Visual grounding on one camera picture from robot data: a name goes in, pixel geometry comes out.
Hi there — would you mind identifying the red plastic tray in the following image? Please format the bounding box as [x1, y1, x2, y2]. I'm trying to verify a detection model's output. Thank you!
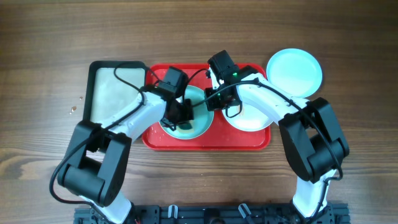
[142, 63, 271, 151]

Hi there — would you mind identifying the green yellow sponge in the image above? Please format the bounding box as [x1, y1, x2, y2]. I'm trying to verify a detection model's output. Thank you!
[177, 121, 194, 133]

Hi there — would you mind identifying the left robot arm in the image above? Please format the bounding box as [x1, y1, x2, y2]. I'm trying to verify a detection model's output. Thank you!
[49, 67, 193, 223]

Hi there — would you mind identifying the light blue plate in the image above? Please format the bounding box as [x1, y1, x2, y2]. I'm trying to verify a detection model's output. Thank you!
[162, 85, 214, 140]
[266, 49, 323, 98]

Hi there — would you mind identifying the black water tray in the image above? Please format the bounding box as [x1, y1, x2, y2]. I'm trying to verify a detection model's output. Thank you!
[83, 60, 147, 126]

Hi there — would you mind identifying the white plate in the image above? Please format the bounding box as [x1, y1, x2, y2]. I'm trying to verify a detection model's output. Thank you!
[222, 103, 273, 132]

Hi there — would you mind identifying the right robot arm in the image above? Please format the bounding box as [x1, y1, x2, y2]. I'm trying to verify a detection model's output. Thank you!
[203, 50, 349, 223]

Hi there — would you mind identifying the left black cable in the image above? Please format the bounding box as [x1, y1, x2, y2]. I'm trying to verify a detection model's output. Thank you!
[49, 61, 162, 224]

